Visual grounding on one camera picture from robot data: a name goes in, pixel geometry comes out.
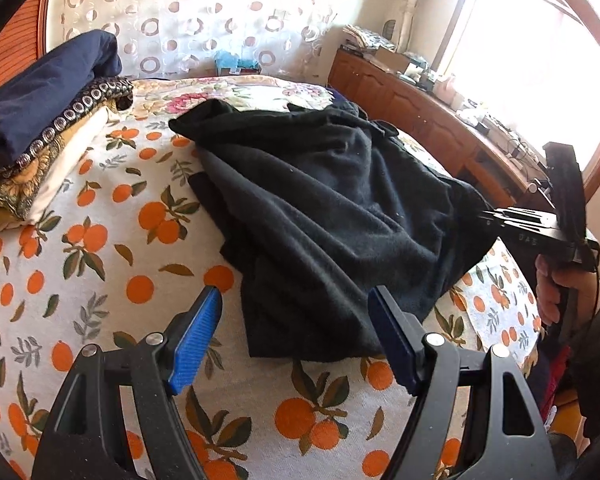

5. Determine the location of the floral blanket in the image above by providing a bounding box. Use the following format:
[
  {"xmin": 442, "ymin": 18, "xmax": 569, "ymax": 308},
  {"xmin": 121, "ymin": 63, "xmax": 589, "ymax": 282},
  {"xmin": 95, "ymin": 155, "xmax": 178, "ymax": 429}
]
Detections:
[{"xmin": 130, "ymin": 74, "xmax": 451, "ymax": 176}]

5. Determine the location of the cardboard box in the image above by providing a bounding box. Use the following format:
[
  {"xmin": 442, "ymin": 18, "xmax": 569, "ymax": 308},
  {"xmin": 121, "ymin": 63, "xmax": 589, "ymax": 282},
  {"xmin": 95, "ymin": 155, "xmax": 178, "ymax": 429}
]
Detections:
[{"xmin": 375, "ymin": 50, "xmax": 416, "ymax": 72}]

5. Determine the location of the window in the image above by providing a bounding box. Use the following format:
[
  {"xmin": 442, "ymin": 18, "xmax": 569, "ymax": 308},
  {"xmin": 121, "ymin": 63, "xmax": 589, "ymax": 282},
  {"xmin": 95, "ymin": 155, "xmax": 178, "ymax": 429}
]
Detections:
[{"xmin": 445, "ymin": 0, "xmax": 600, "ymax": 196}]

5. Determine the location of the blue toy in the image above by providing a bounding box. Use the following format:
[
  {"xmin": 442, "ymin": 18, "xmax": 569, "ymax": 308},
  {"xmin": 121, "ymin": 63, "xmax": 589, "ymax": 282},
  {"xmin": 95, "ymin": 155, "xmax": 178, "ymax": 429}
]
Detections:
[{"xmin": 215, "ymin": 50, "xmax": 261, "ymax": 75}]

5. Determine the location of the yellow floral folded cloth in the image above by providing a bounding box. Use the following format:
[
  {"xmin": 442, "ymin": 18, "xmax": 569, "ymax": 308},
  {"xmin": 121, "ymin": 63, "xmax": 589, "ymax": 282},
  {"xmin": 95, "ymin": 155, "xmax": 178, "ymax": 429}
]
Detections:
[{"xmin": 0, "ymin": 125, "xmax": 96, "ymax": 226}]

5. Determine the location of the wooden cabinet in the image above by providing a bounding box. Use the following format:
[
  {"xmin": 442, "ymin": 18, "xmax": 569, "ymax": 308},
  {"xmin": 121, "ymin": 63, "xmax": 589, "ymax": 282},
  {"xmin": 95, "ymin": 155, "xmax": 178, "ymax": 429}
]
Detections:
[{"xmin": 327, "ymin": 47, "xmax": 556, "ymax": 211}]

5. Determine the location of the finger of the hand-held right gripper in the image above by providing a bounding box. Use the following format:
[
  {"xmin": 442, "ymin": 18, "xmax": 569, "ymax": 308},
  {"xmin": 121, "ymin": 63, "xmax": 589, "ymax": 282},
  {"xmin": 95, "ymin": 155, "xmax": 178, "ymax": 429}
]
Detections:
[{"xmin": 476, "ymin": 207, "xmax": 518, "ymax": 228}]

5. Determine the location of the red cloth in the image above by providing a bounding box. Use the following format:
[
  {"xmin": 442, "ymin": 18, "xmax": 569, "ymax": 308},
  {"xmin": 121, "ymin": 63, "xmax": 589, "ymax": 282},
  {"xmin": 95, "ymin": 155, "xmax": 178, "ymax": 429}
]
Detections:
[{"xmin": 540, "ymin": 345, "xmax": 572, "ymax": 411}]

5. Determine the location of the navy folded cloth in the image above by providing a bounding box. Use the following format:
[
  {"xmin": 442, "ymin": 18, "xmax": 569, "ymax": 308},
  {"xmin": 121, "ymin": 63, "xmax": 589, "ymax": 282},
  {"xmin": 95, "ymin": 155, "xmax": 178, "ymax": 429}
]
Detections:
[{"xmin": 0, "ymin": 30, "xmax": 123, "ymax": 176}]

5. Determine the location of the orange fruit print bedsheet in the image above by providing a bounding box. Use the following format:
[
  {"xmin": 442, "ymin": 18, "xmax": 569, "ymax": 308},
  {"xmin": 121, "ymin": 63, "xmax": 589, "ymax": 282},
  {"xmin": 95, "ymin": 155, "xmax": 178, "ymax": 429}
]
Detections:
[{"xmin": 0, "ymin": 105, "xmax": 546, "ymax": 480}]

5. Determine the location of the navy blanket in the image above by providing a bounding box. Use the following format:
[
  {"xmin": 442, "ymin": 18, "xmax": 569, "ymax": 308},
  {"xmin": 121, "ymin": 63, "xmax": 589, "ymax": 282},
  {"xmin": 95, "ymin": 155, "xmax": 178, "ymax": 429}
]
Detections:
[{"xmin": 325, "ymin": 85, "xmax": 353, "ymax": 108}]

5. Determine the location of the black garment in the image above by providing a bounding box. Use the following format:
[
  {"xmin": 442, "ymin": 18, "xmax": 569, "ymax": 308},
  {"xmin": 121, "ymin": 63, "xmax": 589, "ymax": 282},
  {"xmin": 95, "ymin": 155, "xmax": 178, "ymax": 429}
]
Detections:
[{"xmin": 169, "ymin": 99, "xmax": 498, "ymax": 363}]

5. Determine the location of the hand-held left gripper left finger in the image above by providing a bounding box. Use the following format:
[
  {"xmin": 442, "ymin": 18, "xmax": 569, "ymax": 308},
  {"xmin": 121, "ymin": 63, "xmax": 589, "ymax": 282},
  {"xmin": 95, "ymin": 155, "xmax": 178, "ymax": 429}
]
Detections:
[{"xmin": 30, "ymin": 285, "xmax": 224, "ymax": 480}]

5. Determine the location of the person's right hand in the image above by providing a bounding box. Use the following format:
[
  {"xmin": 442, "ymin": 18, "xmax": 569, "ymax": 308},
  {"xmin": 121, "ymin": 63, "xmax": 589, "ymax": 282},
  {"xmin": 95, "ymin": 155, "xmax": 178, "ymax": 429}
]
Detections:
[{"xmin": 535, "ymin": 257, "xmax": 563, "ymax": 330}]

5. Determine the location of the cream folded cloth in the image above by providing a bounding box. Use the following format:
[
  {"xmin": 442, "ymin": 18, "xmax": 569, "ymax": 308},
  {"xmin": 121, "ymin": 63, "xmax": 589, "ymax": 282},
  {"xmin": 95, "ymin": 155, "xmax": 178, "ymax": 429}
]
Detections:
[{"xmin": 22, "ymin": 107, "xmax": 113, "ymax": 223}]

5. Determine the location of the stack of printed papers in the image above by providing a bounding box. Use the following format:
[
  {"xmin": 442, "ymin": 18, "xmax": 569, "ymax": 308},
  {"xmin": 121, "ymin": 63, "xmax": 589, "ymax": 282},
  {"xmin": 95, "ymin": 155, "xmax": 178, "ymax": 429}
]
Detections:
[{"xmin": 341, "ymin": 24, "xmax": 397, "ymax": 53}]

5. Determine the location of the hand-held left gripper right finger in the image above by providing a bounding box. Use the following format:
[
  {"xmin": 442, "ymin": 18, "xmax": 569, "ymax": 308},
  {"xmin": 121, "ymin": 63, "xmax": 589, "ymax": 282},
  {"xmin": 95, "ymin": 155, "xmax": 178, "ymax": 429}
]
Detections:
[{"xmin": 367, "ymin": 285, "xmax": 561, "ymax": 480}]

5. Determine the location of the white ring-patterned curtain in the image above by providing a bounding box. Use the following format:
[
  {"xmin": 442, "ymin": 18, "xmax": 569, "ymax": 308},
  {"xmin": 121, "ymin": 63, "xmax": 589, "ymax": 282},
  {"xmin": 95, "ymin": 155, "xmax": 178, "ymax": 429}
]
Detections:
[{"xmin": 45, "ymin": 0, "xmax": 421, "ymax": 81}]

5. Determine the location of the wooden wardrobe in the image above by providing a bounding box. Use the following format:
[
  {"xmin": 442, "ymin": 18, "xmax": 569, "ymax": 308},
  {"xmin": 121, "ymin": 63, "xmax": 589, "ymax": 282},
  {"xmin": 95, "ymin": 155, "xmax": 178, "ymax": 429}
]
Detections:
[{"xmin": 0, "ymin": 0, "xmax": 51, "ymax": 101}]

